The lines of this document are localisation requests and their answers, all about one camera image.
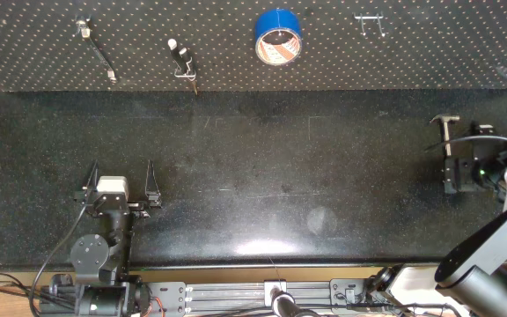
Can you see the roll of blue tape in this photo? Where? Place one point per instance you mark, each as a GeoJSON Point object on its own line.
{"type": "Point", "coordinates": [275, 22]}

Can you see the black pegboard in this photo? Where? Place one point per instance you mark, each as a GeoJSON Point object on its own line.
{"type": "Point", "coordinates": [368, 61]}

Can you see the mounting rail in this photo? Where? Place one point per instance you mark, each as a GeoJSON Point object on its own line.
{"type": "Point", "coordinates": [227, 295]}

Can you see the double-prong metal hook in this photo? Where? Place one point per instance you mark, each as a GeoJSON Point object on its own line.
{"type": "Point", "coordinates": [368, 17]}

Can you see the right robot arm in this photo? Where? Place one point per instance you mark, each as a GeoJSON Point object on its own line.
{"type": "Point", "coordinates": [487, 246]}

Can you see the hammer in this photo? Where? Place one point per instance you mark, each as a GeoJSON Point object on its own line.
{"type": "Point", "coordinates": [446, 141]}

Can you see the wrench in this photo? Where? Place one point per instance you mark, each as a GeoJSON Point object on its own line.
{"type": "Point", "coordinates": [99, 55]}

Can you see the black and white pliers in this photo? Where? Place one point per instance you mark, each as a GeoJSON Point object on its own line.
{"type": "Point", "coordinates": [178, 55]}

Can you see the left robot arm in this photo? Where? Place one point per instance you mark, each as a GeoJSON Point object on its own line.
{"type": "Point", "coordinates": [88, 253]}

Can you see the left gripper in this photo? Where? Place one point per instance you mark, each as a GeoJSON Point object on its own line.
{"type": "Point", "coordinates": [137, 207]}

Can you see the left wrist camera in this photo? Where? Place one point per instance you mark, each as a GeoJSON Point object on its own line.
{"type": "Point", "coordinates": [112, 185]}

